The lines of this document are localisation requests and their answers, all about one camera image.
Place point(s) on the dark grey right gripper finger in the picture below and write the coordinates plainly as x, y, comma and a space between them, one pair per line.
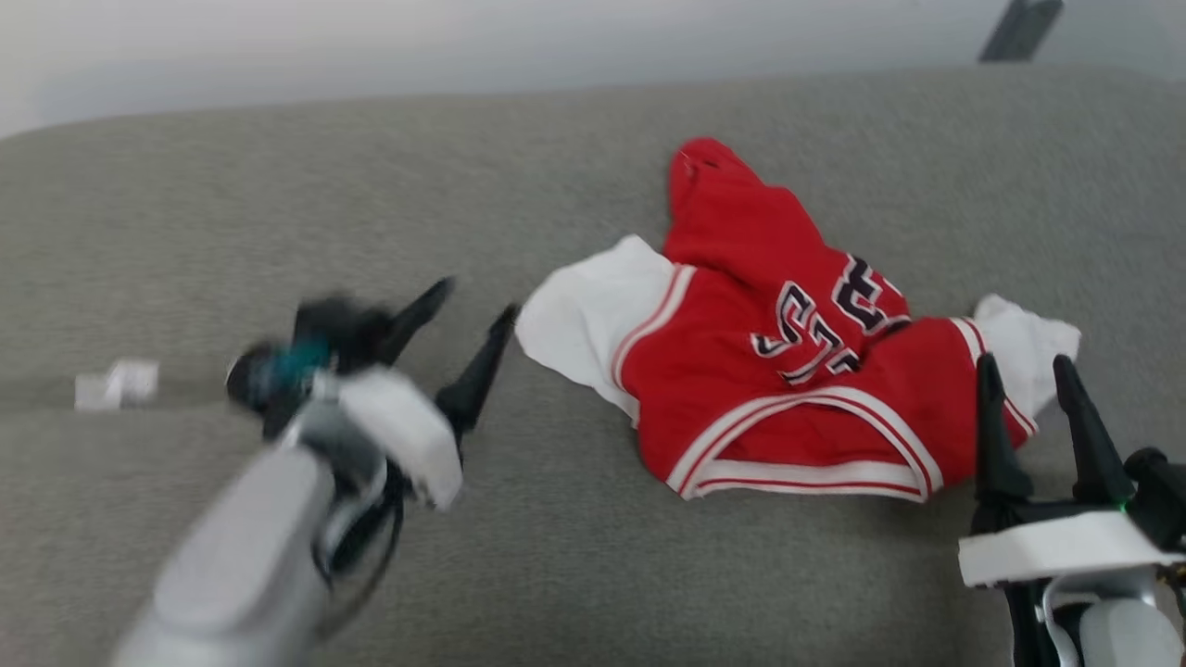
999, 445
1093, 445

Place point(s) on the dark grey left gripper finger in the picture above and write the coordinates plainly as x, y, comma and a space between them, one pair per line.
477, 380
417, 320

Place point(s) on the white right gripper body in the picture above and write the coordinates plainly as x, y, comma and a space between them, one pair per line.
1056, 551

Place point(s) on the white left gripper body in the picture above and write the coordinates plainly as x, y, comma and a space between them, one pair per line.
408, 431

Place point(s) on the red white basketball garment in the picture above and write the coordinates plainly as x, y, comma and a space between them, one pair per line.
741, 371

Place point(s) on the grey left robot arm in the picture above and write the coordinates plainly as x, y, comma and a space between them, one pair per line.
241, 565

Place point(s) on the grey fabric sofa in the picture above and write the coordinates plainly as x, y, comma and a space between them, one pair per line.
556, 574

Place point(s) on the small white object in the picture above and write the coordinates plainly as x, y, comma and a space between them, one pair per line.
120, 382

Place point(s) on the dark grey slanted object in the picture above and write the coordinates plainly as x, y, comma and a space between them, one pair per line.
1019, 28

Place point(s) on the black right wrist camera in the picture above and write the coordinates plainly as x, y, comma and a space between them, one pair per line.
1163, 496

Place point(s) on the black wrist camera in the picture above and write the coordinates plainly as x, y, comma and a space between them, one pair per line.
1163, 496
315, 329

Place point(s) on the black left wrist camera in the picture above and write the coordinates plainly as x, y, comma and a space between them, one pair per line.
315, 329

